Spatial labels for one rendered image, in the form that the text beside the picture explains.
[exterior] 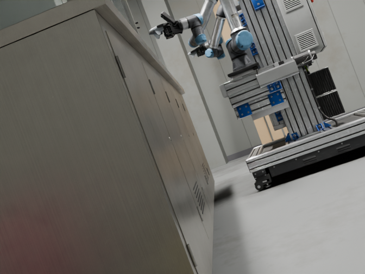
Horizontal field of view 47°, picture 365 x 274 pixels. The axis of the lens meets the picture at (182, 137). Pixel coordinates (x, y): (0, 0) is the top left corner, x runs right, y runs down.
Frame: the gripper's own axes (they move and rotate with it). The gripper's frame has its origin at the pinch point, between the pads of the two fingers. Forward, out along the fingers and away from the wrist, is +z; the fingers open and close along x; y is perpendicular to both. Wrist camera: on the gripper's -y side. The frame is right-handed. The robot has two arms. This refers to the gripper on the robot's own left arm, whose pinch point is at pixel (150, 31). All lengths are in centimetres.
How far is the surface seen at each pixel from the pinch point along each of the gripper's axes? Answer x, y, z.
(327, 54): 239, 2, -269
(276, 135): 224, 78, -149
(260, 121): 235, 54, -142
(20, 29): -157, 57, 67
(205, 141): 303, 44, -85
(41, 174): -151, 90, 75
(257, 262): -101, 139, 21
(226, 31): 239, -72, -151
